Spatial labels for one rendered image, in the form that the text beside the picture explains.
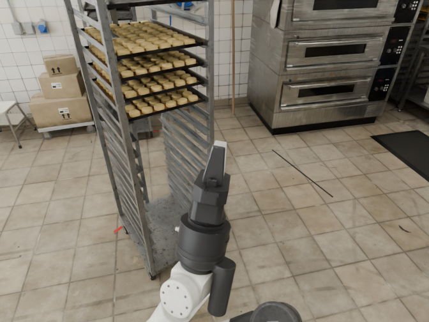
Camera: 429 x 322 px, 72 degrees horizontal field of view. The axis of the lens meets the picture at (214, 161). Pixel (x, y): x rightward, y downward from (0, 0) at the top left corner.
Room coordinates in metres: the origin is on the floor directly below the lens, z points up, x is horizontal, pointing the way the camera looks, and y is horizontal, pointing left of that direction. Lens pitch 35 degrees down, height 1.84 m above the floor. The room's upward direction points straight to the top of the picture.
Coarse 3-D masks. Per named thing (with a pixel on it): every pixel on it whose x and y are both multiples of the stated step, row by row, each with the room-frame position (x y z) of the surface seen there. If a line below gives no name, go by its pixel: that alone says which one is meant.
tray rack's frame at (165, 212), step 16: (64, 0) 1.65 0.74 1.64; (112, 16) 1.79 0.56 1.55; (80, 48) 1.66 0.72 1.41; (80, 64) 1.65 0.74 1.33; (96, 112) 1.66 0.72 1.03; (96, 128) 1.66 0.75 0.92; (112, 176) 1.66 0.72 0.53; (144, 176) 1.80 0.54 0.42; (144, 192) 1.79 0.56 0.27; (160, 208) 1.73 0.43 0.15; (176, 208) 1.73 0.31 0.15; (128, 224) 1.56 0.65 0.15; (160, 224) 1.56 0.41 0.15; (176, 224) 1.56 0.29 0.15; (160, 240) 1.41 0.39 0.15; (176, 240) 1.41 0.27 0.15; (144, 256) 1.27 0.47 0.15; (160, 256) 1.27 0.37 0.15
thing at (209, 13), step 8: (208, 0) 1.39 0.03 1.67; (208, 8) 1.39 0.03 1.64; (208, 16) 1.39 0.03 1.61; (208, 32) 1.39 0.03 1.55; (208, 48) 1.39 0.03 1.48; (208, 56) 1.39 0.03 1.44; (208, 72) 1.39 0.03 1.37; (208, 88) 1.39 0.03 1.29; (208, 96) 1.40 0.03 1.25; (208, 104) 1.40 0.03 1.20; (208, 112) 1.40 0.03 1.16; (208, 120) 1.40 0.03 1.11; (208, 136) 1.40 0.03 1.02; (208, 152) 1.40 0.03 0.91
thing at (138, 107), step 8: (104, 88) 1.55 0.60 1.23; (184, 88) 1.52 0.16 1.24; (112, 96) 1.45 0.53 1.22; (152, 96) 1.41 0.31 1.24; (160, 96) 1.42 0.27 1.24; (168, 96) 1.41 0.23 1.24; (176, 96) 1.41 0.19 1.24; (184, 96) 1.44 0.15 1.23; (192, 96) 1.41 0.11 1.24; (136, 104) 1.35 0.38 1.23; (144, 104) 1.32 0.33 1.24; (152, 104) 1.33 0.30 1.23; (160, 104) 1.32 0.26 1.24; (168, 104) 1.32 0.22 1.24; (176, 104) 1.36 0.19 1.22; (128, 112) 1.27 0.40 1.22; (136, 112) 1.23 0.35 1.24; (144, 112) 1.25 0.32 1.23
